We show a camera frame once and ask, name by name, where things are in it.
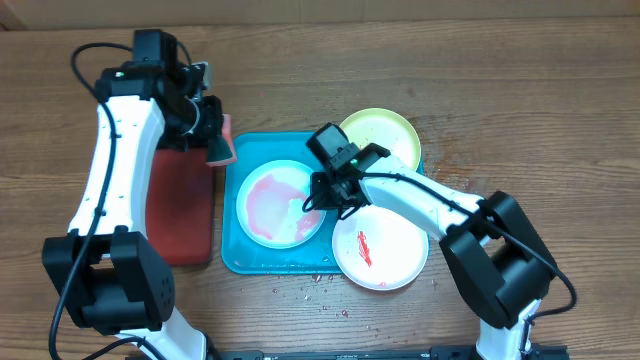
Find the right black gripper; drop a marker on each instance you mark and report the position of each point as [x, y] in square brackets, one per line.
[323, 187]

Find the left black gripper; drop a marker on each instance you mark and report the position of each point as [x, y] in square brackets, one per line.
[213, 128]

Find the pink sponge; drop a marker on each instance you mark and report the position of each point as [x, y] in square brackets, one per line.
[225, 131]

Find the white plate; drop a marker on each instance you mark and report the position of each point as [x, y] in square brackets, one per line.
[378, 249]

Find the light blue plate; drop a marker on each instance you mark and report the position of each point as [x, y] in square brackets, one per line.
[269, 205]

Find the yellow-green plate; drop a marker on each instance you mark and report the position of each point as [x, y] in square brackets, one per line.
[387, 129]

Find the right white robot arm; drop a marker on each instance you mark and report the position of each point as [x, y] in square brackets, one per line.
[500, 265]

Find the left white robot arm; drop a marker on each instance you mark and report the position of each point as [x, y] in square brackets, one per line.
[107, 274]

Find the teal plastic tray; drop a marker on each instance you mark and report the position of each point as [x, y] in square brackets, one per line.
[239, 252]

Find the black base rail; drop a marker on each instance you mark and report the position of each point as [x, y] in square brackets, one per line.
[458, 352]

